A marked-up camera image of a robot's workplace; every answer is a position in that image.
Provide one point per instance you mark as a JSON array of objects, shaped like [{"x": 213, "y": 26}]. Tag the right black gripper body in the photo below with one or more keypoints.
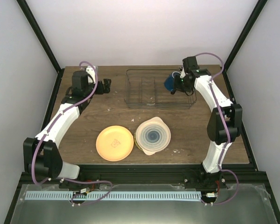
[{"x": 182, "y": 86}]

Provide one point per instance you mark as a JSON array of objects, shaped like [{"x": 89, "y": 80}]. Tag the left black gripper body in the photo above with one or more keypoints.
[{"x": 100, "y": 91}]

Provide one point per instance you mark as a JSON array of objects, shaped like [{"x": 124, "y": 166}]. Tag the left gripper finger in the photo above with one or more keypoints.
[
  {"x": 106, "y": 82},
  {"x": 108, "y": 85}
]

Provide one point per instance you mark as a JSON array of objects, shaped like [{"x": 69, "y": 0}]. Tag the blue enamel mug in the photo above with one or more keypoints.
[{"x": 169, "y": 82}]

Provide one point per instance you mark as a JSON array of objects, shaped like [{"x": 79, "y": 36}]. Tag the dark wire dish rack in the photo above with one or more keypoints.
[{"x": 144, "y": 88}]

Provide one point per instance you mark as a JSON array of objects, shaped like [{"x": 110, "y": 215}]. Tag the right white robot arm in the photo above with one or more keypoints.
[{"x": 225, "y": 120}]

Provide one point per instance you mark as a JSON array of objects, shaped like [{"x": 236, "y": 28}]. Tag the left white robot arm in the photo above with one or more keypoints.
[{"x": 41, "y": 154}]

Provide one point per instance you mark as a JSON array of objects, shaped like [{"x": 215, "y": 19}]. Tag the orange plastic plate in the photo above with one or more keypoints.
[{"x": 114, "y": 143}]

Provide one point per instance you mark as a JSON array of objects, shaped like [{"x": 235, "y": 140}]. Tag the yellow patterned plate underneath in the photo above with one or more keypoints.
[{"x": 135, "y": 142}]

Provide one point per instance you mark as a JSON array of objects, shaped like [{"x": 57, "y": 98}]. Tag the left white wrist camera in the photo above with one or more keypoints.
[{"x": 92, "y": 74}]

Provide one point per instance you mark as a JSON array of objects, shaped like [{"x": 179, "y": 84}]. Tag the black aluminium frame rail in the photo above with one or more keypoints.
[{"x": 190, "y": 174}]

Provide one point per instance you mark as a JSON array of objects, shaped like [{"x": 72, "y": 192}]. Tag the light blue slotted cable duct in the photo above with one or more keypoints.
[{"x": 116, "y": 196}]

